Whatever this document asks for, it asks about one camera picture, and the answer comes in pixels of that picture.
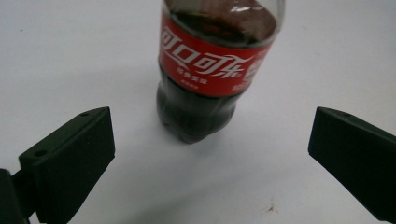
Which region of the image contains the cola bottle with red label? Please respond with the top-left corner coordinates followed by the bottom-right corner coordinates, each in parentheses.
top-left (156, 0), bottom-right (286, 145)

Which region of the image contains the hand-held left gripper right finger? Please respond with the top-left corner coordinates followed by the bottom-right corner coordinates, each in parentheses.
top-left (307, 106), bottom-right (396, 224)

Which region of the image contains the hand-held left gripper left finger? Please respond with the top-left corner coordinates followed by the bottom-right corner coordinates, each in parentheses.
top-left (12, 106), bottom-right (116, 224)

